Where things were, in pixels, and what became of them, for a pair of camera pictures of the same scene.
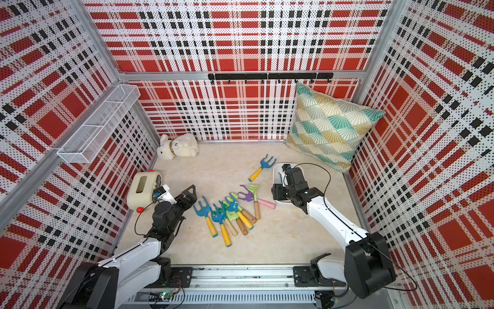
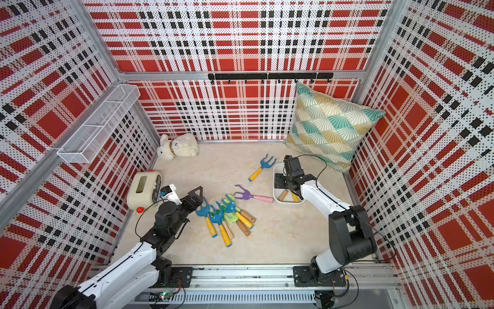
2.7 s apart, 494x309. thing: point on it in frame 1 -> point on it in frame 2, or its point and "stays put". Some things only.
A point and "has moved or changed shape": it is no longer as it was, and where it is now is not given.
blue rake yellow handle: [217, 216] stays put
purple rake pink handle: [249, 197] has moved or changed shape
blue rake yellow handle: [204, 211] stays put
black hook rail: [269, 76] stays put
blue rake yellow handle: [264, 165] stays put
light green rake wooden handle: [255, 188] has moved or changed shape
